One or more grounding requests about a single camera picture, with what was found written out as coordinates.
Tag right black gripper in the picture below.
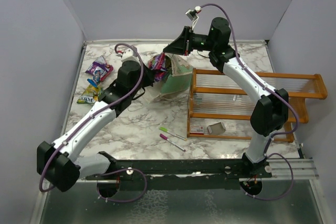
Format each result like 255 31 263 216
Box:
163 27 216 57

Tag red snack packet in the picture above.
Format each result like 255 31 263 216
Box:
148 52 172 82

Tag green printed paper bag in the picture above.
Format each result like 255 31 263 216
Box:
142 54 194 103

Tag purple snack packet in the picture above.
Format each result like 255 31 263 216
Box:
85 56 113 82

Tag blue candy packet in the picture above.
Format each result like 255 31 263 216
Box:
87 67 103 87

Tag yellow green snack packet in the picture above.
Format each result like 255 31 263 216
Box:
76 84 102 104

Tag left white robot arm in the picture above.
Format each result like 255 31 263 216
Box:
37 60 154 192

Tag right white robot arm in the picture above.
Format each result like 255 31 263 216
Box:
163 17 289 177

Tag green capped pen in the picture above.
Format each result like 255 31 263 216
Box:
159 127 187 141

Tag purple capped pen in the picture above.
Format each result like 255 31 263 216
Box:
160 133 186 152

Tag red white card box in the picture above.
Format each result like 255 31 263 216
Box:
190 126 204 135

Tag wooden rack with clear rods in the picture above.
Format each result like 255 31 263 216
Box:
186 69 328 140

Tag small open cardboard box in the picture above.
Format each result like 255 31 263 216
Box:
207 122 226 135

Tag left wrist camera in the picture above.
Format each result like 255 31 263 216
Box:
117 49 139 62

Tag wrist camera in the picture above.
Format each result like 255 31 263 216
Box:
185 6 202 30
117 49 139 62

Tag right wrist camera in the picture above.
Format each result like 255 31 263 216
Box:
185 6 202 30

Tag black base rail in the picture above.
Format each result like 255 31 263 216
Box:
86 152 271 196

